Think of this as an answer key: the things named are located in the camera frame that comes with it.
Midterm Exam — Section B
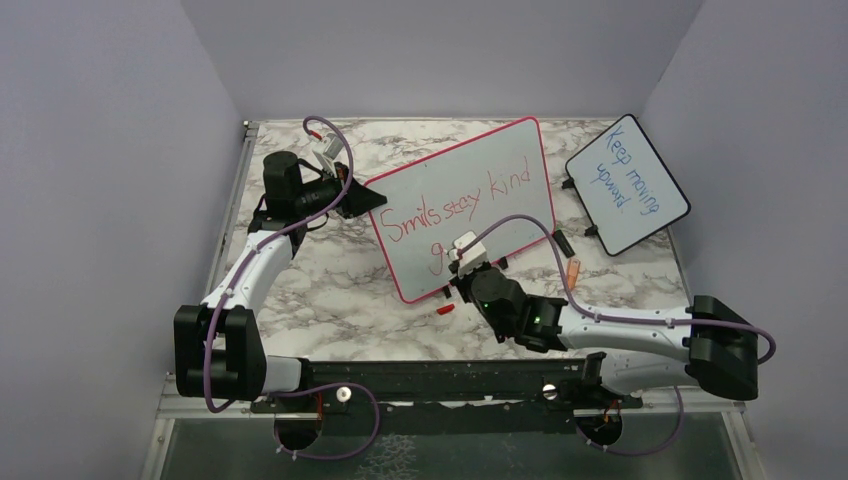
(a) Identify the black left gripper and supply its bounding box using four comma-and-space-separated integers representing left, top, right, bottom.
296, 161, 387, 219

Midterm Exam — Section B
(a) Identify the red marker cap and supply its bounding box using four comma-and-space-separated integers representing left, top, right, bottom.
436, 304, 455, 315

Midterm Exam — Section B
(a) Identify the pink framed whiteboard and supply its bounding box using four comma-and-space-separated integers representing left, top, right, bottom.
365, 117, 555, 304

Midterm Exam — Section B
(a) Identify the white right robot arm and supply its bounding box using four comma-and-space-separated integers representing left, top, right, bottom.
449, 263, 759, 407

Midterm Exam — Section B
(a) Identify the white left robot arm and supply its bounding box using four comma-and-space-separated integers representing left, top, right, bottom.
173, 151, 388, 411

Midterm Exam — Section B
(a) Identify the black framed written whiteboard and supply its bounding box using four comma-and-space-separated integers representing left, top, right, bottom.
564, 114, 691, 256

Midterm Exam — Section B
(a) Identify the green capped black marker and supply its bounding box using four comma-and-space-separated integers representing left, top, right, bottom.
552, 230, 576, 259

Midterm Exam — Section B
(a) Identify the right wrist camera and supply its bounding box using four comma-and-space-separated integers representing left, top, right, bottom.
448, 231, 488, 278

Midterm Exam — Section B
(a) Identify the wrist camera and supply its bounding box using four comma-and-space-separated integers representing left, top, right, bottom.
448, 231, 488, 278
312, 132, 343, 178

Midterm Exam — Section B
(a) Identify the black wire whiteboard stand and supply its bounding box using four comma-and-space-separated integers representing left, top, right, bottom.
448, 257, 509, 299

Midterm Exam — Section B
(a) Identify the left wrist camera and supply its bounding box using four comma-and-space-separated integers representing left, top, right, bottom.
312, 132, 343, 178

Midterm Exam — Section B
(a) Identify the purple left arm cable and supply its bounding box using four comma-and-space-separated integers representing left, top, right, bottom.
202, 115, 382, 463

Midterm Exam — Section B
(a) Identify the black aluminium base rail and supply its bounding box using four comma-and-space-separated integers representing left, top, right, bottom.
140, 357, 763, 480

